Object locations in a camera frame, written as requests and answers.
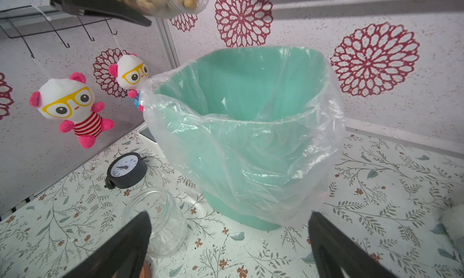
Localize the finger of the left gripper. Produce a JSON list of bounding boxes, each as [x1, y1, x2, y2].
[[50, 0, 152, 27]]

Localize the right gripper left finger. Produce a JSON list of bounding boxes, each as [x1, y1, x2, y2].
[[64, 212, 152, 278]]

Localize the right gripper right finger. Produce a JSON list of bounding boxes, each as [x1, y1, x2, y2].
[[308, 212, 395, 278]]

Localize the brown jar lid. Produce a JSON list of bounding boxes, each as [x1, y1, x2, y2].
[[139, 261, 152, 278]]

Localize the glass jar of peanuts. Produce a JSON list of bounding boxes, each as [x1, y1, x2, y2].
[[122, 187, 187, 259]]

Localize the small black alarm clock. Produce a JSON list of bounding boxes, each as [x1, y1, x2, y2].
[[105, 152, 147, 190]]

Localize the upper pink white plush doll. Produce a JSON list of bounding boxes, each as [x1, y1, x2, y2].
[[108, 54, 149, 112]]

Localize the pink white plush doll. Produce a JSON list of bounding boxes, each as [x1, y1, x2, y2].
[[29, 72, 115, 149], [108, 54, 149, 112]]

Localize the lower pink white plush doll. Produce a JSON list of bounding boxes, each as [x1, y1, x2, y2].
[[29, 72, 115, 149]]

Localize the grey plush dog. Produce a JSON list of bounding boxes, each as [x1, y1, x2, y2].
[[441, 204, 464, 259]]

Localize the black wire basket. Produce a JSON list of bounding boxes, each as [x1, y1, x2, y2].
[[1, 5, 118, 59]]

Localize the aluminium rail frame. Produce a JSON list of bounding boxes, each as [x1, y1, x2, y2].
[[1, 195, 36, 221]]

